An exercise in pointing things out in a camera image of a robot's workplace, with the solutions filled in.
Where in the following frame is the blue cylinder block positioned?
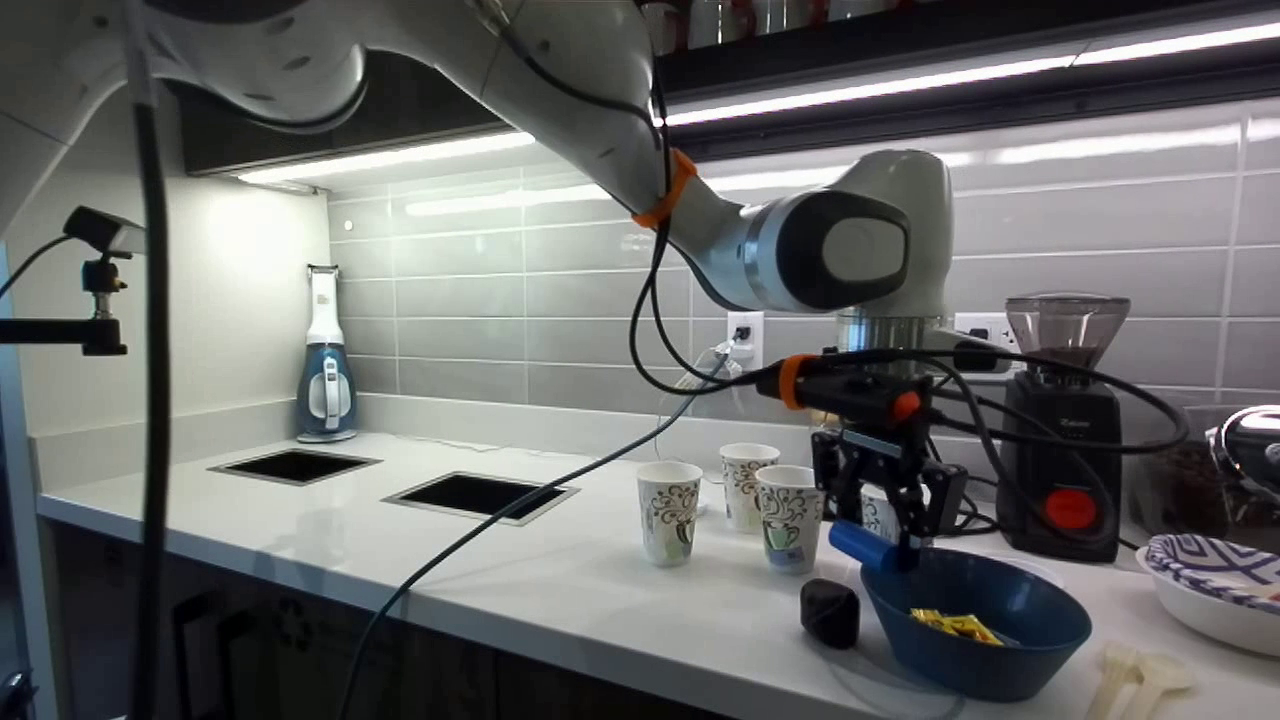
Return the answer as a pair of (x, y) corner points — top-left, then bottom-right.
(826, 518), (921, 576)

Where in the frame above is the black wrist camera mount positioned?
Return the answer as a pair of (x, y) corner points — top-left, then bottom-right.
(757, 348), (938, 432)

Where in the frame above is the patterned white paper cup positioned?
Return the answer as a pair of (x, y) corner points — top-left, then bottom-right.
(751, 461), (828, 579)
(858, 481), (901, 545)
(718, 439), (785, 542)
(636, 461), (710, 571)

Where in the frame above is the translucent plastic spoon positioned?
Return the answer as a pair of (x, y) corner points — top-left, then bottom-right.
(1088, 650), (1202, 720)

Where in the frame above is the steel framed counter opening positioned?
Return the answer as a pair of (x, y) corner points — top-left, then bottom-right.
(384, 469), (582, 524)

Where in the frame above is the under cabinet light strip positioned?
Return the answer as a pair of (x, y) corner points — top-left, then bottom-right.
(661, 11), (1280, 132)
(233, 124), (540, 192)

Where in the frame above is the shiny steel kettle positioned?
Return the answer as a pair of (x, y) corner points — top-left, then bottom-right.
(1202, 399), (1280, 538)

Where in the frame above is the black vertical pole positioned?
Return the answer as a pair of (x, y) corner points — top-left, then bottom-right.
(119, 0), (184, 720)

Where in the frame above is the white wall outlet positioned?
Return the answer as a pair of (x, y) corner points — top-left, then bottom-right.
(720, 310), (770, 375)
(953, 310), (1024, 362)

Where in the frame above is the small black camera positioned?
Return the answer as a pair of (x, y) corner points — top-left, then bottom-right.
(61, 203), (147, 261)

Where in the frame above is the blue white patterned bowl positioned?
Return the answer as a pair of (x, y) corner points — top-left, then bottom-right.
(1133, 527), (1280, 660)

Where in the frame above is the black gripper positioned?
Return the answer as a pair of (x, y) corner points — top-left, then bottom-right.
(808, 423), (971, 576)

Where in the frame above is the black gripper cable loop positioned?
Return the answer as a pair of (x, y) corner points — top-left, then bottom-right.
(929, 336), (1192, 461)

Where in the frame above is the blue dish soap bottle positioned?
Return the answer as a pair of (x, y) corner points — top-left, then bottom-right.
(293, 261), (361, 450)

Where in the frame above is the dark blue bowl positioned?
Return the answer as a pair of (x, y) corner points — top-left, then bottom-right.
(858, 545), (1097, 705)

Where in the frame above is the short yellow sauce packet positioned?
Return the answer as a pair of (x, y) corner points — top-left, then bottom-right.
(944, 611), (1010, 654)

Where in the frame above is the small black round object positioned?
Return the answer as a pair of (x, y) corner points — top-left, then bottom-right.
(798, 576), (865, 654)

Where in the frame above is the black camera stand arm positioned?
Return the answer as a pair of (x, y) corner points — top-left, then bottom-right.
(0, 251), (131, 362)

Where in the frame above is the black coffee grinder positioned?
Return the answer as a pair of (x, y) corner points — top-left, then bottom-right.
(995, 293), (1137, 566)

